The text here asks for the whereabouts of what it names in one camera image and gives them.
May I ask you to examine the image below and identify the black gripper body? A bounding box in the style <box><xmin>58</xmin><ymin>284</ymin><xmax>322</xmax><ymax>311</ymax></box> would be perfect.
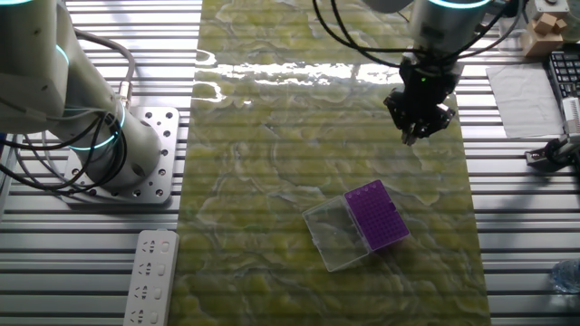
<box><xmin>398</xmin><ymin>56</ymin><xmax>464</xmax><ymax>121</ymax></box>

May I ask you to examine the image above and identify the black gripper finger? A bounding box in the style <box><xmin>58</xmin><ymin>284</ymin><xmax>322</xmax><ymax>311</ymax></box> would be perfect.
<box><xmin>414</xmin><ymin>102</ymin><xmax>457</xmax><ymax>139</ymax></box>
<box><xmin>382</xmin><ymin>88</ymin><xmax>421</xmax><ymax>147</ymax></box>

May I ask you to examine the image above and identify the purple pipette tip rack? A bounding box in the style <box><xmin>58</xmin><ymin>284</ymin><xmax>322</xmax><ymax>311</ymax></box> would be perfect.
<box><xmin>343</xmin><ymin>179</ymin><xmax>411</xmax><ymax>254</ymax></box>

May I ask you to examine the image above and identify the white paper sheet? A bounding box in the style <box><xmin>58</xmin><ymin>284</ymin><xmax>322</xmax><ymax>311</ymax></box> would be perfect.
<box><xmin>485</xmin><ymin>62</ymin><xmax>566</xmax><ymax>139</ymax></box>

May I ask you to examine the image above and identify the clear glass beaker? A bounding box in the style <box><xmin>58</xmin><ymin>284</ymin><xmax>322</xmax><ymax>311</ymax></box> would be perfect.
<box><xmin>497</xmin><ymin>20</ymin><xmax>527</xmax><ymax>52</ymax></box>

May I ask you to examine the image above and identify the clear plastic rack lid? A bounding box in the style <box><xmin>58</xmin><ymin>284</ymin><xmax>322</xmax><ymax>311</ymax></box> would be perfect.
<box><xmin>302</xmin><ymin>195</ymin><xmax>372</xmax><ymax>273</ymax></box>

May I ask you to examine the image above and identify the black keyboard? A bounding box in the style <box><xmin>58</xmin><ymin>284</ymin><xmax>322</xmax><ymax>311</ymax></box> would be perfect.
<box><xmin>546</xmin><ymin>50</ymin><xmax>580</xmax><ymax>101</ymax></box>

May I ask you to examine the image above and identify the small wooden cube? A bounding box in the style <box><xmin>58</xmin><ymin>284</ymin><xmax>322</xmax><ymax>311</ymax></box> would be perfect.
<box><xmin>533</xmin><ymin>12</ymin><xmax>558</xmax><ymax>35</ymax></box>

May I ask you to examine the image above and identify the green marble pattern mat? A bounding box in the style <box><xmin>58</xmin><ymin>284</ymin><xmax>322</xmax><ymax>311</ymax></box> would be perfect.
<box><xmin>167</xmin><ymin>0</ymin><xmax>493</xmax><ymax>326</ymax></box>

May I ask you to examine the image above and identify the white device with knob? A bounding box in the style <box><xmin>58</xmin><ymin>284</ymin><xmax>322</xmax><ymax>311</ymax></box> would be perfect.
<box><xmin>527</xmin><ymin>0</ymin><xmax>571</xmax><ymax>14</ymax></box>

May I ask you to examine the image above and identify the clear water bottle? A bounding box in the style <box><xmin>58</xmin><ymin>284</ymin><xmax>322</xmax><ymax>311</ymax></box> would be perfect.
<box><xmin>550</xmin><ymin>259</ymin><xmax>580</xmax><ymax>294</ymax></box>

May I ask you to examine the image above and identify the metal robot mounting plate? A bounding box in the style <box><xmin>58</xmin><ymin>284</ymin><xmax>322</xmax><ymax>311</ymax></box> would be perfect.
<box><xmin>61</xmin><ymin>106</ymin><xmax>181</xmax><ymax>205</ymax></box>

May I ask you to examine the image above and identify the white power strip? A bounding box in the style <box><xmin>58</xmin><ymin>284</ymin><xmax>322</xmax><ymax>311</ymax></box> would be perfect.
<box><xmin>122</xmin><ymin>229</ymin><xmax>180</xmax><ymax>326</ymax></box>

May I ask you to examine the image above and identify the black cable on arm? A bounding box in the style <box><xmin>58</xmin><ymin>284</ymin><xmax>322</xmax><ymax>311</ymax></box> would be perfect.
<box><xmin>311</xmin><ymin>0</ymin><xmax>527</xmax><ymax>69</ymax></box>

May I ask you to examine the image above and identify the silver depth camera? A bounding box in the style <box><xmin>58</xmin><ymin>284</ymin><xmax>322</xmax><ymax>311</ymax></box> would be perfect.
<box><xmin>561</xmin><ymin>96</ymin><xmax>580</xmax><ymax>136</ymax></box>

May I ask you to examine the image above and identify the thick grey robot cable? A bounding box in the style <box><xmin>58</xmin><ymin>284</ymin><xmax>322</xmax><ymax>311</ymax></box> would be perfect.
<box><xmin>74</xmin><ymin>29</ymin><xmax>137</xmax><ymax>110</ymax></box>

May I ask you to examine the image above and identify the black cable bundle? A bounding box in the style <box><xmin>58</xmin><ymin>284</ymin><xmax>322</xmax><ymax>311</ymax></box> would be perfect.
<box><xmin>0</xmin><ymin>108</ymin><xmax>128</xmax><ymax>196</ymax></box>

